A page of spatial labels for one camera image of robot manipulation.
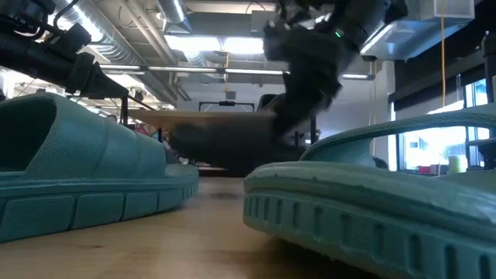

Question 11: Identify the yellow-green cylinder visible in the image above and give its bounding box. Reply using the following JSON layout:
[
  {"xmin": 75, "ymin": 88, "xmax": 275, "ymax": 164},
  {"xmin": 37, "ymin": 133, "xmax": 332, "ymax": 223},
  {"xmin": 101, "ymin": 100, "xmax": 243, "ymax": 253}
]
[{"xmin": 448, "ymin": 155, "xmax": 464, "ymax": 175}]

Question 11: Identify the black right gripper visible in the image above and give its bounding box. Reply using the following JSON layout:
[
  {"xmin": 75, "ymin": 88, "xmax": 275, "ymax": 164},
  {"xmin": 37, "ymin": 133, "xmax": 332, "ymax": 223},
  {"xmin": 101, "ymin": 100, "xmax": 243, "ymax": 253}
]
[{"xmin": 263, "ymin": 17, "xmax": 346, "ymax": 136}]

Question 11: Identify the smooth silver air duct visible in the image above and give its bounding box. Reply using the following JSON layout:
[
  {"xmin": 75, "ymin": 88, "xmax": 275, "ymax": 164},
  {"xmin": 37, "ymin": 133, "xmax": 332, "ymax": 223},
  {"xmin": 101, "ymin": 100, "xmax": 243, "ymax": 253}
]
[{"xmin": 157, "ymin": 0, "xmax": 193, "ymax": 34}]

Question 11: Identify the green rubber slide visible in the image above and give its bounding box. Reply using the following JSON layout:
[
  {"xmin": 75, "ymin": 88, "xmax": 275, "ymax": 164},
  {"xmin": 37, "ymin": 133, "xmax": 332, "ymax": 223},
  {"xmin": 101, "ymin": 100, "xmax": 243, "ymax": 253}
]
[
  {"xmin": 243, "ymin": 103, "xmax": 496, "ymax": 279},
  {"xmin": 0, "ymin": 91, "xmax": 201, "ymax": 244}
]

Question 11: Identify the black background gantry frame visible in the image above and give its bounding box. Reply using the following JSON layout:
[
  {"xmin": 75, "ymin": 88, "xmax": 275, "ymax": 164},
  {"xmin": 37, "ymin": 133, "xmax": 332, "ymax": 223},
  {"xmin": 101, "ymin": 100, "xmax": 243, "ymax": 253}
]
[{"xmin": 198, "ymin": 100, "xmax": 256, "ymax": 113}]

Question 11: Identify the yellow hanging cable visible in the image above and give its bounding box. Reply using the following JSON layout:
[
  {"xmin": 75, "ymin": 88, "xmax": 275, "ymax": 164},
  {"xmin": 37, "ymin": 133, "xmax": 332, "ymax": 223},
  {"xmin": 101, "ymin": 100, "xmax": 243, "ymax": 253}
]
[{"xmin": 440, "ymin": 0, "xmax": 447, "ymax": 110}]

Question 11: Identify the ribbed silver air duct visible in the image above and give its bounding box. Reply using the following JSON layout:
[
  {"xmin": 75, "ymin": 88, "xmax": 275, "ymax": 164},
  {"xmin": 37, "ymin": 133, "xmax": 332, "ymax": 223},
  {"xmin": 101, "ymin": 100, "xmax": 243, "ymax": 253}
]
[{"xmin": 52, "ymin": 0, "xmax": 181, "ymax": 105}]

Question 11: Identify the wooden shelf with black frame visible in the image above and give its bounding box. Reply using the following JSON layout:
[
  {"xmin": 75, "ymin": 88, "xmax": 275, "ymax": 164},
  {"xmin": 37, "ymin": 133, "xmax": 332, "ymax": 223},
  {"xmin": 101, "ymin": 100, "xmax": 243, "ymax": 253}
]
[{"xmin": 120, "ymin": 95, "xmax": 317, "ymax": 164}]

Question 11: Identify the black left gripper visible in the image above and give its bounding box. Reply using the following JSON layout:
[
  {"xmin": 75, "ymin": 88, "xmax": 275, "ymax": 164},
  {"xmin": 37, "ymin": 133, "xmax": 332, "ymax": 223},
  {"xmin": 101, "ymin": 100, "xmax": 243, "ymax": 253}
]
[{"xmin": 64, "ymin": 51, "xmax": 130, "ymax": 99}]

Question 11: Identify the large window with black frame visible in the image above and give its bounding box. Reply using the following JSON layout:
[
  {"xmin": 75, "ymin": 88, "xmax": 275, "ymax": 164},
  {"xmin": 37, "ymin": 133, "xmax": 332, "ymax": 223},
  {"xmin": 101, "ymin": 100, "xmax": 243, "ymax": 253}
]
[{"xmin": 387, "ymin": 77, "xmax": 496, "ymax": 175}]

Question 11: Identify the grey ceiling junction box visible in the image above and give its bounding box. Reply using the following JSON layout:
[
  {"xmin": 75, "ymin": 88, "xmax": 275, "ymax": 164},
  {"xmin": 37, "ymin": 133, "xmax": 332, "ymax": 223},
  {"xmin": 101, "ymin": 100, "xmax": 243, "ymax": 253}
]
[{"xmin": 250, "ymin": 9, "xmax": 272, "ymax": 34}]

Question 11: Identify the colourful patchwork quilt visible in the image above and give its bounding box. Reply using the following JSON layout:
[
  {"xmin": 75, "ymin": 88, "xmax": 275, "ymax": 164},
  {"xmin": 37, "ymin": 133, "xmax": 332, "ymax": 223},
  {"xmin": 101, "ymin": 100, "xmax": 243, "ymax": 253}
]
[{"xmin": 135, "ymin": 122, "xmax": 171, "ymax": 156}]

